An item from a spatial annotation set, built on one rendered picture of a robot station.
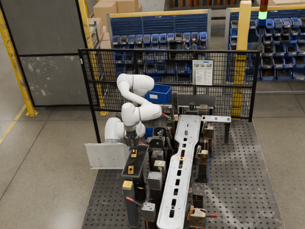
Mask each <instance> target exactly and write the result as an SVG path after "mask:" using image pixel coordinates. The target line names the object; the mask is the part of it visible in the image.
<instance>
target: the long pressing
mask: <svg viewBox="0 0 305 229"><path fill-rule="evenodd" d="M187 124H188V125H187ZM200 126H201V116H199V115H187V114H181V115H179V119H178V123H177V128H176V132H175V136H174V140H175V141H176V142H178V143H179V149H178V153H177V154H175V155H174V156H172V157H171V160H170V165H169V169H168V173H167V178H166V183H165V187H164V191H163V195H162V201H161V205H160V210H159V214H158V218H157V227H158V228H159V229H183V226H184V219H185V213H186V206H187V198H188V191H189V184H190V177H191V171H192V162H193V155H194V149H195V145H196V144H197V142H198V140H199V133H200ZM185 130H187V131H188V135H185ZM184 138H187V141H183V140H184ZM183 144H186V147H185V148H183V147H182V145H183ZM182 150H185V154H184V157H187V160H183V164H182V169H179V168H178V167H179V162H180V160H177V157H180V156H181V152H182ZM178 170H181V176H177V172H178ZM176 179H180V182H179V185H178V186H177V185H175V183H176ZM170 186H171V187H170ZM174 189H178V193H177V196H175V195H173V193H174ZM172 199H176V205H175V206H174V209H171V208H172ZM179 208H180V209H179ZM170 210H174V216H173V218H170V217H169V215H170Z"/></svg>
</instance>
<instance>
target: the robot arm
mask: <svg viewBox="0 0 305 229"><path fill-rule="evenodd" d="M117 86H118V89H119V90H120V92H121V94H122V96H123V97H125V98H126V99H128V100H131V101H133V102H132V103H125V104H123V106H122V112H121V115H122V120H123V122H121V120H120V119H118V118H109V119H108V121H107V123H106V126H105V133H104V134H105V142H104V144H115V143H121V142H120V139H121V138H124V139H125V142H126V144H127V146H128V147H130V150H131V151H132V154H133V145H131V139H133V142H134V152H135V154H136V150H137V146H138V144H139V138H140V137H143V136H144V134H145V126H144V125H143V124H142V122H141V121H146V120H152V119H156V118H158V117H160V116H161V115H162V109H161V106H159V105H157V104H153V103H151V102H149V101H147V100H146V99H145V98H144V97H145V95H146V94H147V92H148V91H151V90H152V89H153V88H154V80H153V78H151V77H149V76H146V75H127V74H120V75H119V77H118V78H117ZM129 90H133V92H134V94H133V93H131V92H130V91H129ZM127 139H129V143H128V140H127ZM135 139H138V140H137V144H136V140H135Z"/></svg>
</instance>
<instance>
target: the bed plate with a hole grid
mask: <svg viewBox="0 0 305 229"><path fill-rule="evenodd" d="M167 121H168V118H167V117H165V116H163V115H161V116H160V117H158V118H156V119H152V120H146V121H141V122H142V124H143V125H144V126H145V127H149V128H154V129H155V127H157V126H163V127H165V128H167ZM212 126H213V127H214V144H213V152H214V158H211V157H209V163H208V164H209V165H208V178H209V182H207V184H206V183H204V196H203V208H204V209H205V210H206V215H211V214H217V215H218V217H217V218H211V217H206V229H285V227H284V223H283V220H282V218H281V214H280V210H279V206H278V203H277V200H276V198H275V193H274V190H273V187H272V183H271V180H270V177H269V174H268V172H267V167H266V163H265V160H264V157H263V153H262V150H261V147H260V143H259V140H258V137H257V134H256V130H255V127H254V123H253V120H252V122H248V119H240V120H236V119H233V120H232V119H231V123H230V128H229V141H231V145H225V144H221V140H224V137H225V123H214V122H212ZM201 139H204V136H199V140H198V142H197V144H196V145H195V149H194V155H193V162H192V171H191V178H190V184H189V188H192V192H191V193H190V194H188V200H187V207H186V213H185V219H187V216H188V213H189V208H190V206H193V200H192V193H193V186H194V183H197V182H196V179H197V178H198V169H199V165H198V162H197V158H196V155H195V154H196V153H197V147H198V146H200V140H201ZM148 168H149V154H148V152H147V155H146V158H145V161H144V164H143V175H144V183H145V188H146V189H149V186H148V175H149V171H148V170H149V169H148ZM122 171H123V169H98V172H97V175H96V179H95V182H94V186H93V189H92V192H91V196H90V198H89V202H88V206H87V208H86V211H85V215H84V219H83V222H82V226H81V229H145V222H144V221H143V214H142V208H141V207H140V206H139V205H138V204H135V205H136V211H137V217H138V220H139V224H138V228H130V227H128V225H129V222H128V215H127V210H126V204H125V199H124V197H123V194H122V191H123V190H122V188H123V184H124V181H132V182H133V179H132V178H129V177H121V174H122Z"/></svg>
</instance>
